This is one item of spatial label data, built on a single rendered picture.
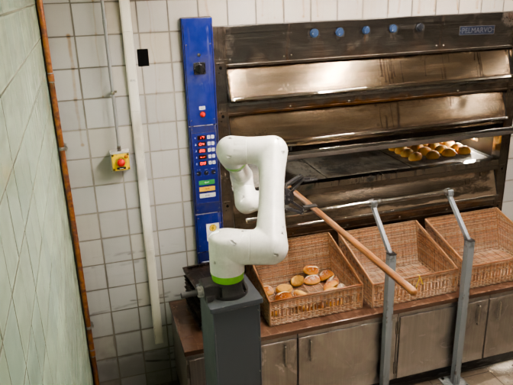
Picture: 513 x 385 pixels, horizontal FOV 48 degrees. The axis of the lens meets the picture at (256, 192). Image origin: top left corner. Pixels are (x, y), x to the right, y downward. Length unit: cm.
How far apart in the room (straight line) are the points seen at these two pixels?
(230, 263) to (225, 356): 37
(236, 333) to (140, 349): 146
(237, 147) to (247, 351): 79
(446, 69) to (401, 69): 30
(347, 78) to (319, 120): 28
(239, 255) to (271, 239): 13
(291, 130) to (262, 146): 104
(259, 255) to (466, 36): 216
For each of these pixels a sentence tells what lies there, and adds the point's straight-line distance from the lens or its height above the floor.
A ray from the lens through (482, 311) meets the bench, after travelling 371.
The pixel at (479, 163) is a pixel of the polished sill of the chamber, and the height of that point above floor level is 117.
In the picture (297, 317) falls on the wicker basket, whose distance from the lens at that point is 318.
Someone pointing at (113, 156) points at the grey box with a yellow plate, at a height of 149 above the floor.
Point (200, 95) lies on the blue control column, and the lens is 306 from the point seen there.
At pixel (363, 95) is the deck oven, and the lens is 342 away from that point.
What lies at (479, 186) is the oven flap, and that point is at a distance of 404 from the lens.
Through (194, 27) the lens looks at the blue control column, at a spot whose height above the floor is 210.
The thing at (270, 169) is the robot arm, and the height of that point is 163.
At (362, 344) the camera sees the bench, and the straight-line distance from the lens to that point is 336.
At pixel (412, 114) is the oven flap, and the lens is 361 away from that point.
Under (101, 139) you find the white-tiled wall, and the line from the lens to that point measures 308.
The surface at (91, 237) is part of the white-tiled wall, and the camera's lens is 325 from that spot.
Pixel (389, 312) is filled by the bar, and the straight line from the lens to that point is 326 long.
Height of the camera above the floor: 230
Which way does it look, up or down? 20 degrees down
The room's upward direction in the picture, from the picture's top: 2 degrees counter-clockwise
